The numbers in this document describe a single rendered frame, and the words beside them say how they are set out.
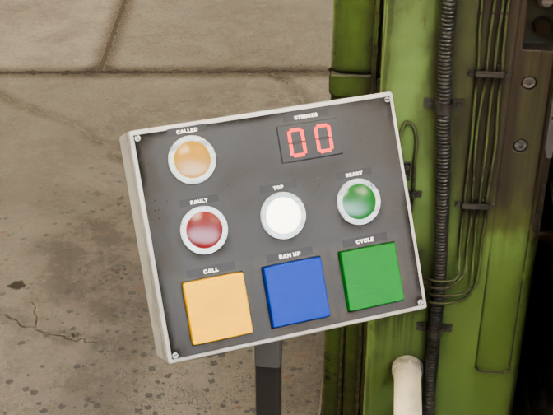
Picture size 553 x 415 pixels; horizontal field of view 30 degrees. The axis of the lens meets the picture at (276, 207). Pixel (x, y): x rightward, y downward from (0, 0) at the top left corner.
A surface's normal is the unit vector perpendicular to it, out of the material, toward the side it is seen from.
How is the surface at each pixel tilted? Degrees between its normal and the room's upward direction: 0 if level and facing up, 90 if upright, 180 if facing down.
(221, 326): 60
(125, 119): 0
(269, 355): 90
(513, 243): 90
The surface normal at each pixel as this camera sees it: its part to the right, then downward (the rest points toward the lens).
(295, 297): 0.28, 0.00
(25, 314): 0.00, -0.86
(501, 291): -0.11, 0.51
